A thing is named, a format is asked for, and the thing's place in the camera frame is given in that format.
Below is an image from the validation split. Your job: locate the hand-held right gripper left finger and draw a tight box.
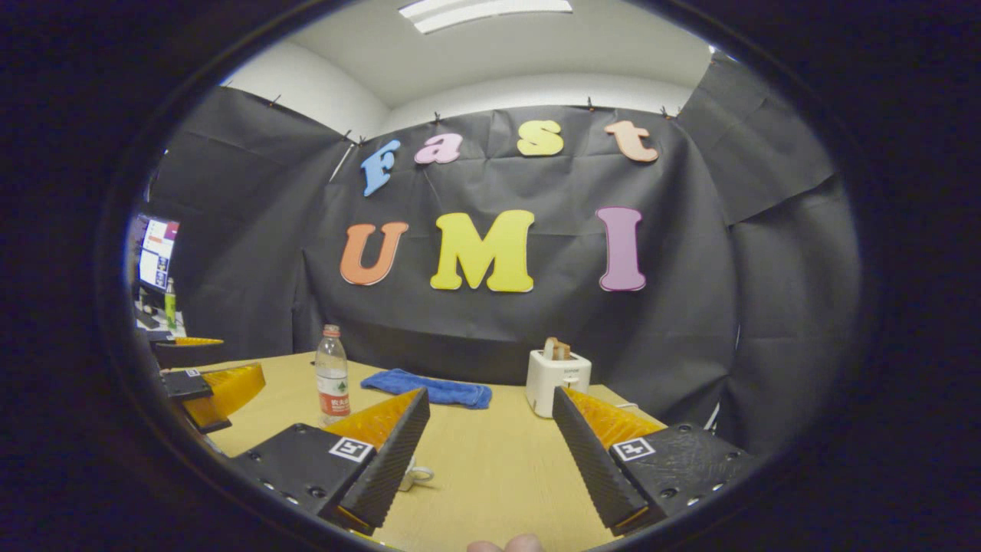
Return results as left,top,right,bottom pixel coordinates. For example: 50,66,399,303
230,388,431,537

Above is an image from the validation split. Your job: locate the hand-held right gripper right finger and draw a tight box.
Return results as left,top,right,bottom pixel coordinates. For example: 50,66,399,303
552,386,756,537

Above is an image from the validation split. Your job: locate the white ceramic teacup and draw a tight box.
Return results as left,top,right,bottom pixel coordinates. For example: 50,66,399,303
396,457,435,493

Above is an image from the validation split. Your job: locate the clear plastic water bottle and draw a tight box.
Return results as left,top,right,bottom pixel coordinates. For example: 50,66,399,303
315,324,352,427

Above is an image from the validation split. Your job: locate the blue towel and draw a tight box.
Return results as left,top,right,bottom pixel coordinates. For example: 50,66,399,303
360,369,493,410

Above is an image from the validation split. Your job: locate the white toaster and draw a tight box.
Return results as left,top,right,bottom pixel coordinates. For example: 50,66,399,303
526,350,592,419

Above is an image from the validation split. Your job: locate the computer monitor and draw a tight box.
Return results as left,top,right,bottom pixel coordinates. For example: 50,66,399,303
136,217,182,296

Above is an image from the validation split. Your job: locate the black backdrop cloth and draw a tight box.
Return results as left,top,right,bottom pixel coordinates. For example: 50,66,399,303
146,54,863,457

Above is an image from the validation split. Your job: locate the ceiling light panel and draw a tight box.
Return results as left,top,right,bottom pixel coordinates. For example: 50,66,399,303
399,0,574,35

